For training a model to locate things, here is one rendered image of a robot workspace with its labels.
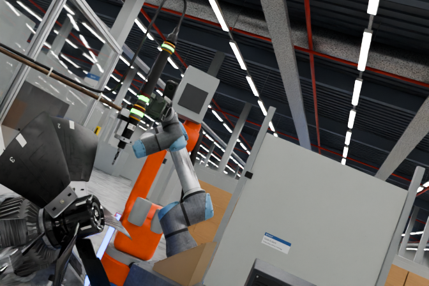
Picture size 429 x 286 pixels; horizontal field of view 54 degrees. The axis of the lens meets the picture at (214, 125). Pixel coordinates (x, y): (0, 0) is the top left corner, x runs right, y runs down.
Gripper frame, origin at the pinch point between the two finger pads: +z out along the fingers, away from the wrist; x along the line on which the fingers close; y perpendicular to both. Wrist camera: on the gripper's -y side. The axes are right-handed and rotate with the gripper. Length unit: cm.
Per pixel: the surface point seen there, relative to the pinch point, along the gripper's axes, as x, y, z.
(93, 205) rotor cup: -3.9, 42.3, 21.8
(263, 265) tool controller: -61, 42, -23
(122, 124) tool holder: 1.5, 16.3, 14.1
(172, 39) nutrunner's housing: -0.9, -17.0, 12.7
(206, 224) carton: 9, 90, -782
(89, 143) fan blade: 11.7, 26.1, 6.6
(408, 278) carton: -386, 21, -708
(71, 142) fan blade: 14.9, 28.2, 12.9
